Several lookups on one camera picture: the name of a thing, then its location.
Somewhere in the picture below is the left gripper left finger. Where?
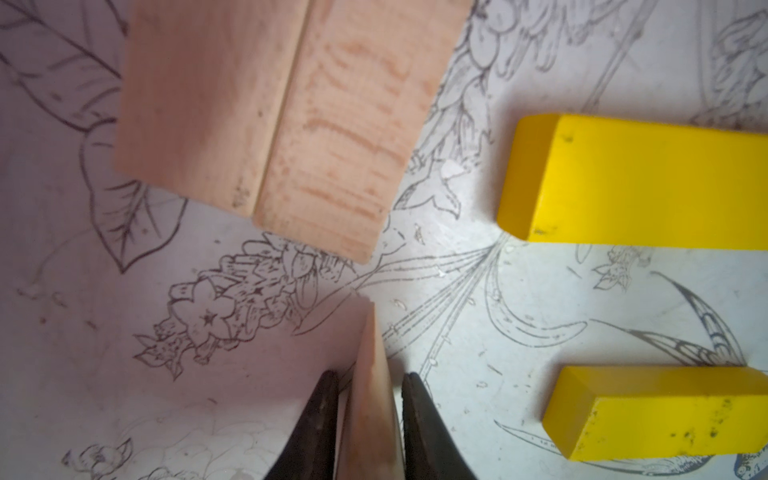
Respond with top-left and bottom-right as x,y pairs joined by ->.
264,370 -> 339,480

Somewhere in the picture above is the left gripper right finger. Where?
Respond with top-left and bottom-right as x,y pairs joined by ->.
401,373 -> 477,480

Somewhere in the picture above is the natural wood block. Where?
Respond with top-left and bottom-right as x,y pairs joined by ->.
336,303 -> 405,479
253,1 -> 471,263
115,1 -> 308,216

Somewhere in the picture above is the yellow block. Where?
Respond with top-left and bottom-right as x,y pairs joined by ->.
497,114 -> 767,250
542,366 -> 767,462

